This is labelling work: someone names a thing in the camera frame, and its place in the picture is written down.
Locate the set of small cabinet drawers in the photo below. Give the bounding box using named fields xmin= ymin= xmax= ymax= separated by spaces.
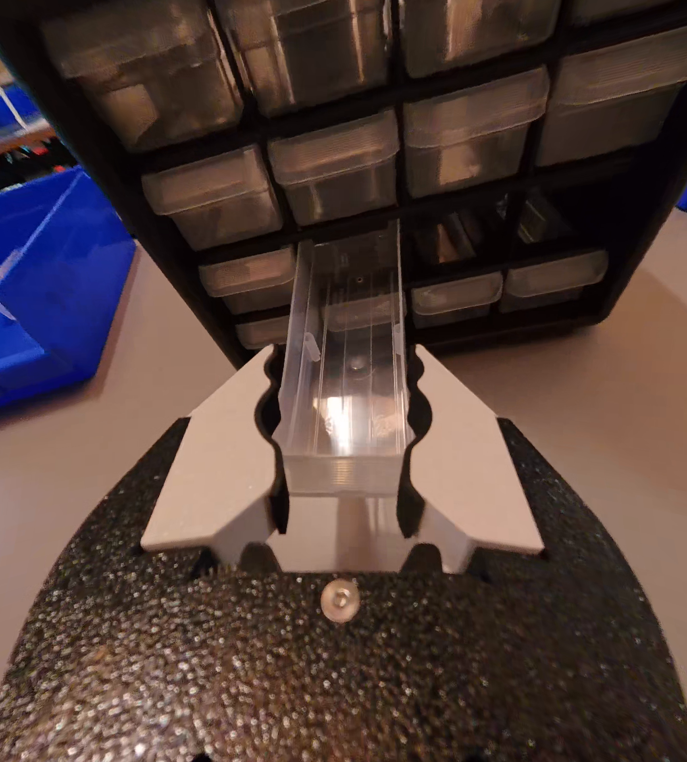
xmin=40 ymin=0 xmax=687 ymax=352

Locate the pale desk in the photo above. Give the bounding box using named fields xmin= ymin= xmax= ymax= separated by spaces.
xmin=0 ymin=205 xmax=687 ymax=762

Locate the black drawer cabinet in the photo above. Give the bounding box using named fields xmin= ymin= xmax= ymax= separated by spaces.
xmin=0 ymin=0 xmax=687 ymax=369

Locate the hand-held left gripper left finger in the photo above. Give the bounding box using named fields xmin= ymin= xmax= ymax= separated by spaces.
xmin=140 ymin=344 xmax=293 ymax=566

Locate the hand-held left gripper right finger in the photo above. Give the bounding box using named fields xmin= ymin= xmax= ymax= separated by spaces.
xmin=396 ymin=344 xmax=546 ymax=575

